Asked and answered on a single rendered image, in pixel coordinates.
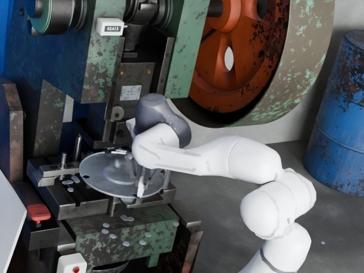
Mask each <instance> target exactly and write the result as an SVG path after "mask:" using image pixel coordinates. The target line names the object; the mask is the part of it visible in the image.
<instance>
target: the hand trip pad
mask: <svg viewBox="0 0 364 273"><path fill-rule="evenodd" d="M27 212H28V214H29V216H30V217H31V219H32V220H34V221H35V223H36V224H39V223H40V221H41V220H47V219H49V218H50V217H51V213H50V211H49V210H48V208H47V207H46V206H45V205H44V204H34V205H29V206H28V207H27Z"/></svg>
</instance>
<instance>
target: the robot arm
mask: <svg viewBox="0 0 364 273"><path fill-rule="evenodd" d="M126 126H127V128H128V130H129V131H130V133H131V136H132V138H133V143H132V152H130V151H127V152H126V154H125V159H126V161H127V164H128V169H129V173H130V177H131V178H132V179H135V180H136V183H135V186H136V187H138V194H137V197H142V195H143V192H144V189H147V187H148V183H150V184H153V183H154V181H155V179H156V177H157V175H158V174H159V172H160V171H161V170H162V169H167V170H173V171H178V172H184V173H189V174H195V175H199V176H222V177H227V178H232V179H237V180H240V181H243V182H245V183H254V184H255V185H256V186H258V187H259V188H258V189H256V190H254V191H253V192H251V193H249V194H247V195H246V196H245V197H244V198H243V199H242V202H241V204H240V215H241V216H242V219H243V222H244V223H245V225H246V226H247V227H248V228H249V229H250V230H251V231H252V232H254V233H255V234H256V236H258V237H260V238H262V239H265V241H264V243H263V245H262V246H261V247H260V249H259V250H258V251H257V252H256V254H255V255H254V257H253V258H252V260H251V261H250V262H249V263H248V264H247V265H246V266H245V267H244V268H243V269H242V270H241V271H240V272H239V273H297V271H298V269H299V268H300V266H301V265H302V264H303V262H304V260H305V258H306V256H307V253H308V251H309V248H310V244H311V239H310V236H309V233H308V232H307V230H306V229H305V228H303V227H302V226H300V224H298V223H294V220H295V219H296V218H297V217H299V216H300V215H302V214H305V213H306V212H307V211H308V210H310V209H311V208H312V207H313V205H314V203H315V201H316V191H315V189H314V187H313V185H312V183H311V182H310V181H309V180H308V179H306V178H305V177H304V176H302V175H301V174H299V173H296V172H295V171H294V170H293V169H291V168H286V169H283V168H282V164H281V158H280V156H279V154H278V153H277V152H276V151H275V150H273V149H272V148H270V147H268V146H267V145H265V144H263V143H261V142H259V141H256V140H253V139H250V138H244V137H242V136H239V135H223V136H220V137H218V138H216V139H214V140H212V141H209V142H207V143H205V144H203V145H201V146H198V147H195V148H191V149H182V148H184V147H186V146H187V145H189V144H190V142H191V139H192V132H191V129H190V125H189V123H188V122H187V121H186V120H185V119H184V118H183V117H182V116H180V115H178V114H176V113H174V112H173V110H172V109H171V108H170V106H169V105H168V102H167V100H166V98H165V97H164V96H163V95H162V94H159V93H149V94H146V95H144V96H143V97H141V98H140V100H139V101H138V105H137V108H136V112H135V118H133V119H130V120H127V121H126ZM133 158H134V159H135V160H136V162H137V163H138V164H137V171H136V169H135V164H134V159H133ZM143 166H144V167H145V176H144V177H143V176H142V168H143ZM154 168H156V169H155V171H154V173H153V175H152V177H150V171H151V169H154Z"/></svg>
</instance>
